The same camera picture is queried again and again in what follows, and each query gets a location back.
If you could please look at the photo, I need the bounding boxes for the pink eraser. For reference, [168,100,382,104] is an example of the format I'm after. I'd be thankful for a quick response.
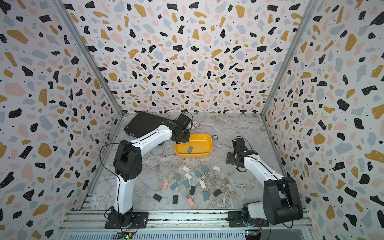
[187,198,195,208]
[162,181,170,190]

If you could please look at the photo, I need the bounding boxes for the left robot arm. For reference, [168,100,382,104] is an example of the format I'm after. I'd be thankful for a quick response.
[105,112,193,229]

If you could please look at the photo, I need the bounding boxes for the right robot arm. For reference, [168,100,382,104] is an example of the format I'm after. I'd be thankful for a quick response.
[226,136,304,227]

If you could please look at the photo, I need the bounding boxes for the playing card box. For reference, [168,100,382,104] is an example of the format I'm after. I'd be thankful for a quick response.
[191,121,200,131]

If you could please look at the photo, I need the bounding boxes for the yellow storage box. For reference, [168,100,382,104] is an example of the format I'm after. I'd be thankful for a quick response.
[174,134,213,158]

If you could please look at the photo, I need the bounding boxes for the white eraser top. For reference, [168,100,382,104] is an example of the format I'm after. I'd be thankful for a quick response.
[183,166,190,173]

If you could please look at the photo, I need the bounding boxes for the black eraser right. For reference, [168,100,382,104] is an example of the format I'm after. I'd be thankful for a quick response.
[213,189,222,198]

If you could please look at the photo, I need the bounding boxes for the teal eraser middle low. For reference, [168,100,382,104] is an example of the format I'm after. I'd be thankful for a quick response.
[183,180,191,189]

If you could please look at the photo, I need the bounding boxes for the black eraser bottom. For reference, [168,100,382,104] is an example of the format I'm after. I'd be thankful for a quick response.
[173,195,179,205]

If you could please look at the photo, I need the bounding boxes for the black eraser far left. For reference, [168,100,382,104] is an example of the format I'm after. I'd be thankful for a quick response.
[153,194,163,202]

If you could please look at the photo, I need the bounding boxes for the pink eraser bottom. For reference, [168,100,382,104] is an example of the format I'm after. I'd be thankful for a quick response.
[187,198,195,208]

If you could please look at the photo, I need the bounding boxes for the black flat case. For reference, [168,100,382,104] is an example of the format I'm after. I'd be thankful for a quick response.
[121,112,178,151]

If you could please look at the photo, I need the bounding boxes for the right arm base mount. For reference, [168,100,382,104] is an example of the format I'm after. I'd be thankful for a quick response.
[228,211,270,228]

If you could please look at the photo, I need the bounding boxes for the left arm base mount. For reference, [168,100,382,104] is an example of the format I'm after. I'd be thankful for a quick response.
[104,212,149,230]

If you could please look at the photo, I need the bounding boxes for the left aluminium corner post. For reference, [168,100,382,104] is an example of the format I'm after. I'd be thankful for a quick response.
[50,0,124,118]

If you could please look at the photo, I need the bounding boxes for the aluminium corner post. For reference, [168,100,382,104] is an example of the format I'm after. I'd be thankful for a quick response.
[260,0,319,117]
[50,0,124,118]

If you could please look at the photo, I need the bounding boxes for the right aluminium corner post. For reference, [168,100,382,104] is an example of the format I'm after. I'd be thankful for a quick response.
[260,0,319,117]

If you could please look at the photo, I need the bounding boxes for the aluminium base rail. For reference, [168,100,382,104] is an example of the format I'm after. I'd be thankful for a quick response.
[57,210,317,240]

